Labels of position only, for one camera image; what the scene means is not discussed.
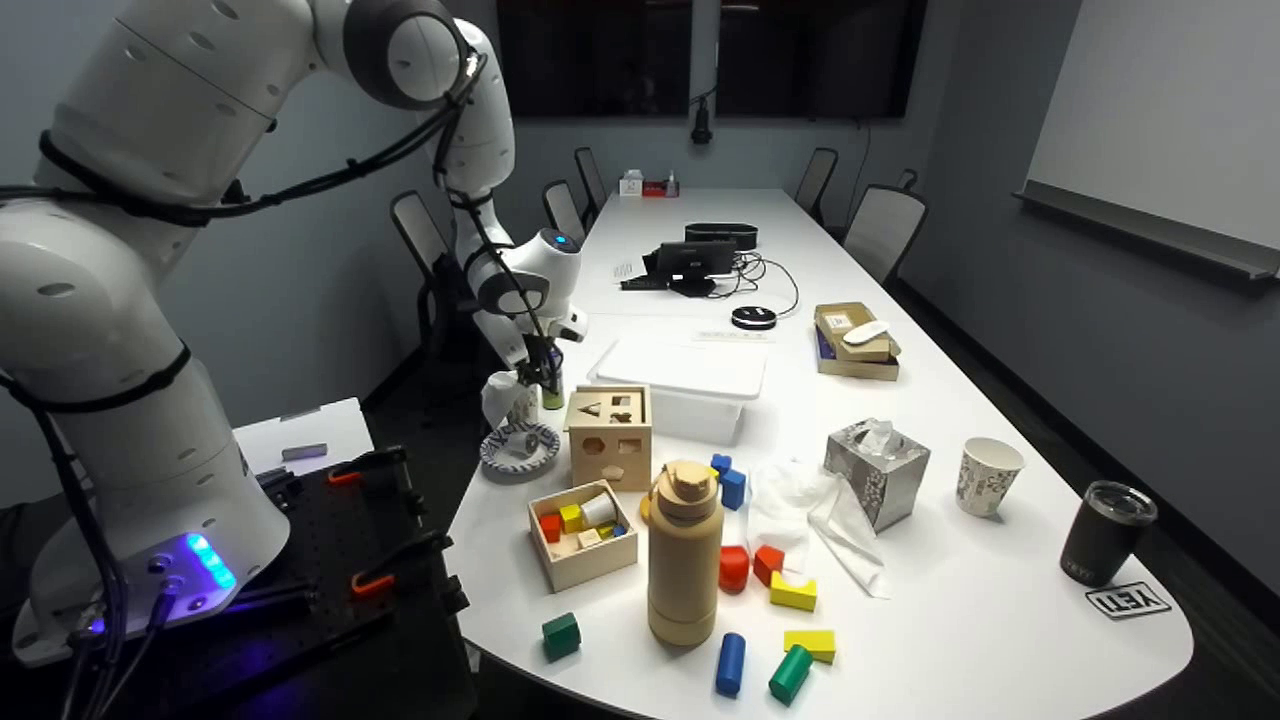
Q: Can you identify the yellow block middle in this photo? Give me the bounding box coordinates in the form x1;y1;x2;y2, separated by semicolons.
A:
766;570;814;611

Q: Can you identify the black equipment cart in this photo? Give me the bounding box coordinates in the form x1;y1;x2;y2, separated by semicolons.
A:
172;449;476;720

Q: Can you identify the black chair left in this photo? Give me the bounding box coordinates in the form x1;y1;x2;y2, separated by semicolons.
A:
387;191;458;356

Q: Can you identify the green block near edge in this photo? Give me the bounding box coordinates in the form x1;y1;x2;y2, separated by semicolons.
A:
539;611;578;660

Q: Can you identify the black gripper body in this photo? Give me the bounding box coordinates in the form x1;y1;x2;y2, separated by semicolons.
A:
525;335;561;375

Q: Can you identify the red block left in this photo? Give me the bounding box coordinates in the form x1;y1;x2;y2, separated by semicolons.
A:
719;543;748;597

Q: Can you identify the wooden tray with blocks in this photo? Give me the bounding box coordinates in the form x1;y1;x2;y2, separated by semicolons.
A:
528;479;637;593

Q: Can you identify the yellow block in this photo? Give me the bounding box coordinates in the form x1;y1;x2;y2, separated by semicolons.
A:
782;629;835;662
766;570;814;611

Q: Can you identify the wooden shape sorter box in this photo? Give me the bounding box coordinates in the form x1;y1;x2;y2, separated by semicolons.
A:
565;385;652;492

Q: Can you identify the crumpled white tissue pile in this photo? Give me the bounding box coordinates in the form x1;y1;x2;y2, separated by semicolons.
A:
743;459;883;597

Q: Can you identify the blue cylinder block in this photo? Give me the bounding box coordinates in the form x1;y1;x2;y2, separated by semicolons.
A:
715;630;748;700

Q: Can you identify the red block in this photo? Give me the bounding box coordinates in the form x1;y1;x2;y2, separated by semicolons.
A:
719;543;748;597
752;543;782;582

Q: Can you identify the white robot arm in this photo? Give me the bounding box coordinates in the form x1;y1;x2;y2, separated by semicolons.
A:
0;0;574;668

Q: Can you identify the patterned paper cup right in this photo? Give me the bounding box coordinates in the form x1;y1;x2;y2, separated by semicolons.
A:
956;434;1022;514

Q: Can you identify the yellow block front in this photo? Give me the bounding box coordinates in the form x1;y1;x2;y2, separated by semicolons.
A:
782;629;835;662

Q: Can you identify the whiteboard on wall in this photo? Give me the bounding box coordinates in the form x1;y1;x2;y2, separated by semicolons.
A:
1022;0;1280;283

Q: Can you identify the green glue bottle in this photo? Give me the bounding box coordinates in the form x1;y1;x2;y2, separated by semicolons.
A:
539;389;565;413

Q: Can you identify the white plastic storage bin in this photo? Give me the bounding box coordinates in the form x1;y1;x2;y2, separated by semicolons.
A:
590;335;766;445

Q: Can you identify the black round disc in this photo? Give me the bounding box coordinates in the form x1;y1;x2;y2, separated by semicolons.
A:
731;305;777;330

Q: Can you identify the wooden box with items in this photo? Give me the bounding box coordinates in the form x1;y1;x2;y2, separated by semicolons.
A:
810;301;899;379

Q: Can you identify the grey chair right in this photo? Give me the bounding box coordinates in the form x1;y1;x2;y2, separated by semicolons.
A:
845;183;926;278

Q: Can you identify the dark metal tumbler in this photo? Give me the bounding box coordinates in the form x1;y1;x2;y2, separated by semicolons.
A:
1060;479;1160;587

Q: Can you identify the black device with cables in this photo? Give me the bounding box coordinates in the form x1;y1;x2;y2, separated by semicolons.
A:
620;218;770;301

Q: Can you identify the green long block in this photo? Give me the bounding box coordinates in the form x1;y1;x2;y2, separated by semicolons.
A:
766;645;810;702

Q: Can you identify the tall wooden bottle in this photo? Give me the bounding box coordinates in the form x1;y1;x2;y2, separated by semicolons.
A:
647;459;723;647

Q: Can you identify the red block right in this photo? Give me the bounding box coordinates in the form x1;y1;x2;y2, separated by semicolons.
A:
752;543;782;582

